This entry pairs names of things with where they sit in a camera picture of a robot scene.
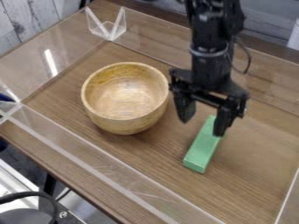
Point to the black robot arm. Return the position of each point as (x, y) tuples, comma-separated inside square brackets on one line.
[(217, 22)]

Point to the clear acrylic enclosure wall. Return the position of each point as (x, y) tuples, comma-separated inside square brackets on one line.
[(131, 175)]

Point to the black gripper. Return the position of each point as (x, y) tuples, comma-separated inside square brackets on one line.
[(206, 83)]

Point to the brown wooden bowl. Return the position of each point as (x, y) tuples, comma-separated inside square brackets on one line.
[(125, 96)]

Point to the black table leg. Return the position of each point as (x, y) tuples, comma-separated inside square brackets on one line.
[(50, 184)]

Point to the green rectangular block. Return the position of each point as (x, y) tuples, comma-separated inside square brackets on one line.
[(203, 147)]

